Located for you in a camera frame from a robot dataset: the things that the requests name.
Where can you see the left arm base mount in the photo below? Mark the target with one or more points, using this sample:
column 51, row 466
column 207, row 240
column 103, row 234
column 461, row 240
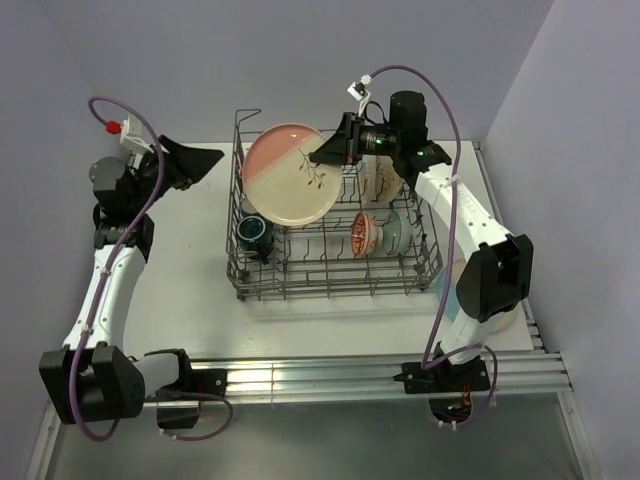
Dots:
column 204, row 385

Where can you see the pink and cream plate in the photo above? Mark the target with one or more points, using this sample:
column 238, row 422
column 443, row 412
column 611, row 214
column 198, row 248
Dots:
column 387, row 183

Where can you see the dark green mug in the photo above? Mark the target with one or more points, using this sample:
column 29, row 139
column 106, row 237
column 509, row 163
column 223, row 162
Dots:
column 255, row 237

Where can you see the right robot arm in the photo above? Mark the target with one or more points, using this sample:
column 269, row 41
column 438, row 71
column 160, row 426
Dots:
column 497, row 272

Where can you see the dark blue mug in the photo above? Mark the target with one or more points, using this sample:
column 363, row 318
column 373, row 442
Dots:
column 247, row 208

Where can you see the grey wire dish rack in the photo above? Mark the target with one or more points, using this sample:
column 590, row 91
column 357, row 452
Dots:
column 316, row 260

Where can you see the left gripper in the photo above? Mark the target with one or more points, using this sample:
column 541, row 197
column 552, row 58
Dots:
column 186, row 166

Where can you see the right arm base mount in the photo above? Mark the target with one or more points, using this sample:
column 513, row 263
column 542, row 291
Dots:
column 449, row 388

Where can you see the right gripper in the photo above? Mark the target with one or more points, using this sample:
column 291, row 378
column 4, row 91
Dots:
column 338, row 148

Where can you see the blue and cream plate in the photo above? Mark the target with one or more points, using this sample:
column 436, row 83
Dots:
column 366, row 178

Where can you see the orange patterned bowl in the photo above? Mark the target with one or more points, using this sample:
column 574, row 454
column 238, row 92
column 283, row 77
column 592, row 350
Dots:
column 365, row 235

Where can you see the light green bowl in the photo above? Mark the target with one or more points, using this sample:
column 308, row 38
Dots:
column 397, row 234

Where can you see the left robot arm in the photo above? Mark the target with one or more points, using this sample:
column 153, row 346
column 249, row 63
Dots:
column 90, row 378

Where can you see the aluminium rail frame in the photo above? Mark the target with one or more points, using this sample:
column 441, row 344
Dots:
column 311, row 379

